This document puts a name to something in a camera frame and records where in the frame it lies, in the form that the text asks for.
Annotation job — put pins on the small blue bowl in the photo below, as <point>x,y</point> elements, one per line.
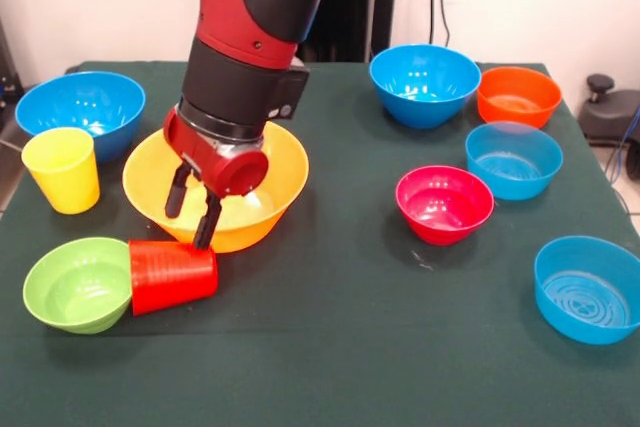
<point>515,182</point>
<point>560,297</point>

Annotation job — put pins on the orange bowl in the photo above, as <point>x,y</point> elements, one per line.
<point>517,107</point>

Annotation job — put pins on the large yellow bowl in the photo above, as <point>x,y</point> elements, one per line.
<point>285,172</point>

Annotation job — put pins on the green bowl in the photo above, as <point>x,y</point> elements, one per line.
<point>75,287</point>

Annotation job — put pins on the black equipment case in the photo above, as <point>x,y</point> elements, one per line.
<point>7,72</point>

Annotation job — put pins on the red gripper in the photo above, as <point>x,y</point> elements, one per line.
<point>235,172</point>

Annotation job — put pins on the yellow cup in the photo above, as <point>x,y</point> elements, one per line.
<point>65,182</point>

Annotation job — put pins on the dark green tablecloth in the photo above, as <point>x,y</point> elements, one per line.
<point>325,322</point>

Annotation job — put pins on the red cup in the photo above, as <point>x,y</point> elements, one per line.
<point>175,277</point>

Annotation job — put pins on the large blue bowl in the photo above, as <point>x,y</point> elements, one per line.
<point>80,97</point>
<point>425,92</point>

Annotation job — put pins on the pink bowl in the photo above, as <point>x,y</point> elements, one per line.
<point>440,227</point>

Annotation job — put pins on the black stand base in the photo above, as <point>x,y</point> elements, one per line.
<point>10,122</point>
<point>610,112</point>

